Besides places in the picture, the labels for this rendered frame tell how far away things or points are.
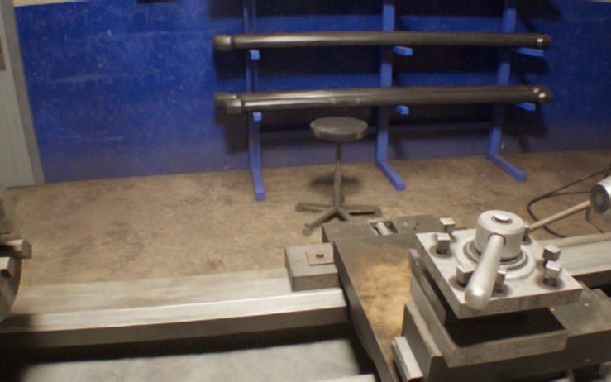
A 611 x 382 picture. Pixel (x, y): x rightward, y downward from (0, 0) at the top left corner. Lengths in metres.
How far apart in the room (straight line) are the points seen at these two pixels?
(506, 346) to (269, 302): 0.55
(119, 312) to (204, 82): 2.87
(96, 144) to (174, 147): 0.59
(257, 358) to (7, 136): 3.34
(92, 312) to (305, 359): 0.46
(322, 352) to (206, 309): 0.27
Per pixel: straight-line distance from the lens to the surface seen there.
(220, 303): 1.07
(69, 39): 3.90
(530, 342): 0.69
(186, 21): 3.74
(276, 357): 1.11
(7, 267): 0.86
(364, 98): 3.48
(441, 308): 0.67
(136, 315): 1.09
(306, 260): 1.14
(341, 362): 1.11
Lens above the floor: 1.48
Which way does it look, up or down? 24 degrees down
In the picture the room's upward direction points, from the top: straight up
